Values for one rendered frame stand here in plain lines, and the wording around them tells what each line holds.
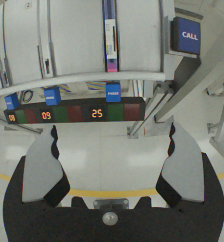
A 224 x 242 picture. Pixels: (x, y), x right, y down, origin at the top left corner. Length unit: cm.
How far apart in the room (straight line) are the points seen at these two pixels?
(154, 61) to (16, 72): 25
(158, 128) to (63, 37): 85
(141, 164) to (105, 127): 37
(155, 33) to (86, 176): 88
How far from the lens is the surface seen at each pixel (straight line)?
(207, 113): 125
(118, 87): 20
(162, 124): 96
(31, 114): 30
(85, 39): 21
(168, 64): 21
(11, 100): 29
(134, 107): 24
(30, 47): 25
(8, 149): 133
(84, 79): 19
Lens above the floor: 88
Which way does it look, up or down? 75 degrees down
